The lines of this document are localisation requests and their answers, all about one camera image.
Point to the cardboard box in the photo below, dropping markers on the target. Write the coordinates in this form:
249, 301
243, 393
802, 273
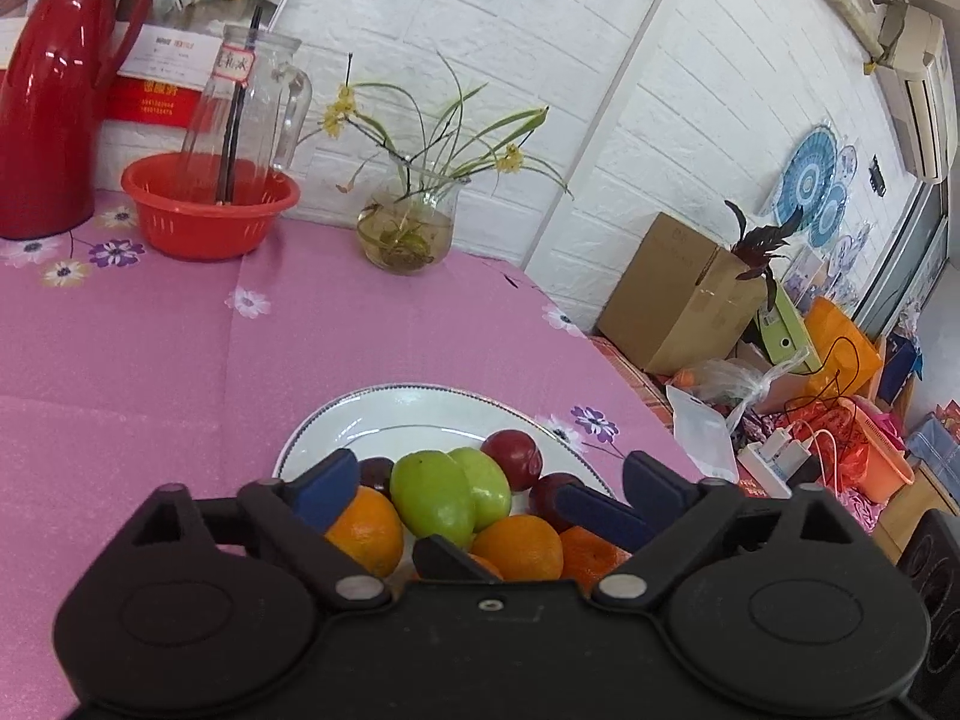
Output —
675, 300

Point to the blue bag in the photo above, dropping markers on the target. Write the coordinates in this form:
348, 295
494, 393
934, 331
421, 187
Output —
900, 367

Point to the round orange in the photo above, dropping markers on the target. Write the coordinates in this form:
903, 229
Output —
521, 547

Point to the green apple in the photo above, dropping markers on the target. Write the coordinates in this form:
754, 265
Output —
431, 499
491, 484

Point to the red thermos jug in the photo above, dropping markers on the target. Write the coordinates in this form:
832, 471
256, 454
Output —
52, 112

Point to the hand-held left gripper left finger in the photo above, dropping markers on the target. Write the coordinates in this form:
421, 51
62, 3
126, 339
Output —
326, 487

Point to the black stirring stick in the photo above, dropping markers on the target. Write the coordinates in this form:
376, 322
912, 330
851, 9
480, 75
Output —
238, 105

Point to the green box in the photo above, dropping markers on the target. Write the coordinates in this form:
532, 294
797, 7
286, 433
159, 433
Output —
787, 330

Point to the dark purple plant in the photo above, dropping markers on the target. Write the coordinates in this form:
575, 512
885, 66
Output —
761, 247

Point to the mandarin with green stem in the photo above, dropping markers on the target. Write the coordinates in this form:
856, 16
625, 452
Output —
592, 559

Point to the large blue round wall decoration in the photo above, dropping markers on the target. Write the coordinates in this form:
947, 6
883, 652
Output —
806, 172

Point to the glass vase with plant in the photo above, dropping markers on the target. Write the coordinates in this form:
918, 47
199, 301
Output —
442, 135

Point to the white air conditioner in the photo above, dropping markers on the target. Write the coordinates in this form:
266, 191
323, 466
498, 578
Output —
919, 82

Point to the orange bag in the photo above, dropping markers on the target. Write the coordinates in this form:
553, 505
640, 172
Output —
844, 337

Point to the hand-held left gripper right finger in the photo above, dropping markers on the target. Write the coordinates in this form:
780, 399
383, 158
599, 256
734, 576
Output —
660, 484

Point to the dark purple plum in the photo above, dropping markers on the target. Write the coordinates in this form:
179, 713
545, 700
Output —
375, 474

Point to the red plastic basin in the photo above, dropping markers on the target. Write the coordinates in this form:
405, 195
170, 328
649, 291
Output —
206, 229

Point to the white wall pipe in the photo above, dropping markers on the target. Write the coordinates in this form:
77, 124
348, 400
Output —
607, 105

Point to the orange plastic basket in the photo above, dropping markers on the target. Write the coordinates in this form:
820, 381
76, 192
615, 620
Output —
881, 457

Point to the white packet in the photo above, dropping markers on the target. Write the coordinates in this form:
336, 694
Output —
701, 435

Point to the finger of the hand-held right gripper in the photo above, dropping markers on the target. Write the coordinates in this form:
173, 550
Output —
604, 517
450, 559

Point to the small blue round wall decoration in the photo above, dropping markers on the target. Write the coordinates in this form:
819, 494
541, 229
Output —
847, 165
827, 216

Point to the large orange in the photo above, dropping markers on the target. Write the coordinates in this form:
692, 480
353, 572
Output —
371, 532

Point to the red plum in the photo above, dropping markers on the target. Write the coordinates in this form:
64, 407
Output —
546, 499
511, 460

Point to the pink floral tablecloth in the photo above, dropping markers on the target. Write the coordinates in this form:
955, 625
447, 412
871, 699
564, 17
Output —
112, 390

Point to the white porcelain plate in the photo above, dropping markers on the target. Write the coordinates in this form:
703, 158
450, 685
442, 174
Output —
420, 420

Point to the glass pitcher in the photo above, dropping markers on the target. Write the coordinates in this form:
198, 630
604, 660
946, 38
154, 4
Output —
262, 112

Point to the white power strip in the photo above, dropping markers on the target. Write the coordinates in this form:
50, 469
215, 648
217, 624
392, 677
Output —
769, 465

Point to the clear plastic bag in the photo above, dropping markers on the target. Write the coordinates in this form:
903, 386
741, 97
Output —
731, 382

